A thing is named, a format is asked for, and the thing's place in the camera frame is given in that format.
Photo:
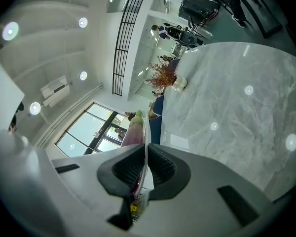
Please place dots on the white ceiling air conditioner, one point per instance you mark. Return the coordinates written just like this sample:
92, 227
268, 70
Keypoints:
55, 90

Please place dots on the red dried plant white pot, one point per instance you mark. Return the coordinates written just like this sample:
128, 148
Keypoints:
179, 84

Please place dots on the black equipment case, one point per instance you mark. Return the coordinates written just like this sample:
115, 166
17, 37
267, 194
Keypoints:
197, 6

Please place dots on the purple eggplant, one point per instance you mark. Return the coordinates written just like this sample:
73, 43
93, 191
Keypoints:
134, 134

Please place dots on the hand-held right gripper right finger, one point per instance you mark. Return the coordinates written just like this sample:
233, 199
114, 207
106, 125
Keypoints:
199, 194

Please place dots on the black framed glass doors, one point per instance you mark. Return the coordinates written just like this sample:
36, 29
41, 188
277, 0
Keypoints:
88, 130

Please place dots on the round ceiling light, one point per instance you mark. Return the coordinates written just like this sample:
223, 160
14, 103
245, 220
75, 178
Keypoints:
35, 108
83, 22
83, 75
10, 31

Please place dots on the black white backpack device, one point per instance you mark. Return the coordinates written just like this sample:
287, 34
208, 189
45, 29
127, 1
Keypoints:
187, 37

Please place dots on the grey marble dining table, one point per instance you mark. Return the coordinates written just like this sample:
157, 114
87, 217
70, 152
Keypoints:
224, 107

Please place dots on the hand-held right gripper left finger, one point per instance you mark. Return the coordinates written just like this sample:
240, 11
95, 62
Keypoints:
93, 176

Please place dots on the white ceiling pipes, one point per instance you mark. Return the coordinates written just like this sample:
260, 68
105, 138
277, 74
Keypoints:
71, 112

